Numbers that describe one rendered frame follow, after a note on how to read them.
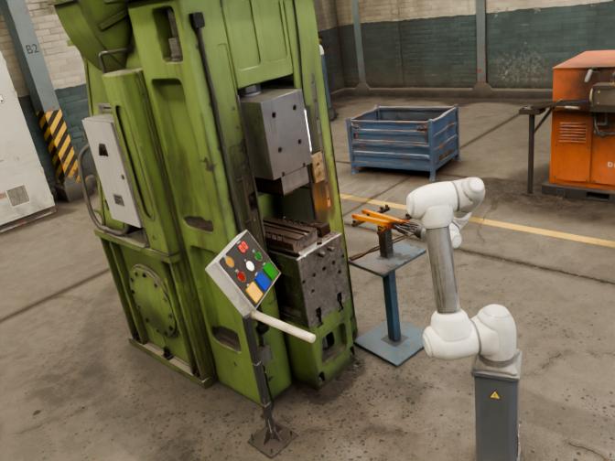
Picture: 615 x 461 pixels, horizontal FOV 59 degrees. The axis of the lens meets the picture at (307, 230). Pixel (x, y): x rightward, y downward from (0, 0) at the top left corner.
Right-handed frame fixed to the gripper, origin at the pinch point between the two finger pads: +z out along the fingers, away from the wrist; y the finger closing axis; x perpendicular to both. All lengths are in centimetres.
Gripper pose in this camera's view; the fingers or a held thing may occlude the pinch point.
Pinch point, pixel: (396, 225)
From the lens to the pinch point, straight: 309.7
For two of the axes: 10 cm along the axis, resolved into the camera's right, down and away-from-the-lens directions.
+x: -1.6, -9.1, -3.8
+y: 7.7, -3.5, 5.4
